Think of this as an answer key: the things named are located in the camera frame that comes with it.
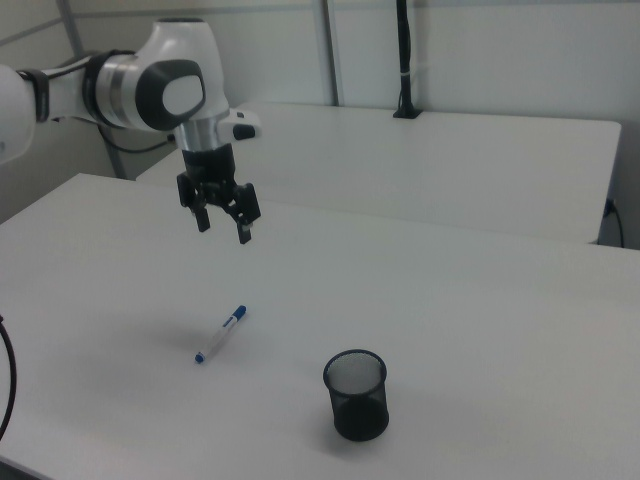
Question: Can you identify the black mesh pen cup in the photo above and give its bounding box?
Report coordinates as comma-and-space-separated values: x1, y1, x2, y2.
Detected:
322, 349, 390, 442

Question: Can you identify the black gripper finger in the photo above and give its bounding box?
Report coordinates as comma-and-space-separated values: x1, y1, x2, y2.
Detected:
219, 181, 263, 246
175, 170, 212, 234

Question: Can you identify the blue and white marker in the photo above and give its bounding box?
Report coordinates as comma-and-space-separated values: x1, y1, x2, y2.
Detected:
193, 303, 250, 365

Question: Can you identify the black cable strap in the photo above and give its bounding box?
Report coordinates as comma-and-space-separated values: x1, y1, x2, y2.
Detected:
23, 68, 52, 124

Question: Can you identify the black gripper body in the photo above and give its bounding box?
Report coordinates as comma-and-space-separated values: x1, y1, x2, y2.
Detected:
180, 143, 241, 200

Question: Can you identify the thin black power cable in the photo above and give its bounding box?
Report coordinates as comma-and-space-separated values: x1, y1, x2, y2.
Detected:
604, 198, 627, 249

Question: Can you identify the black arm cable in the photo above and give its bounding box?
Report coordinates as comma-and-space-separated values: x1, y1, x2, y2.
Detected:
17, 54, 177, 154

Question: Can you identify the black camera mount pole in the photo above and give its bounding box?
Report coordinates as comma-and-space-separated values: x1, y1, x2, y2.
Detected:
392, 0, 422, 120

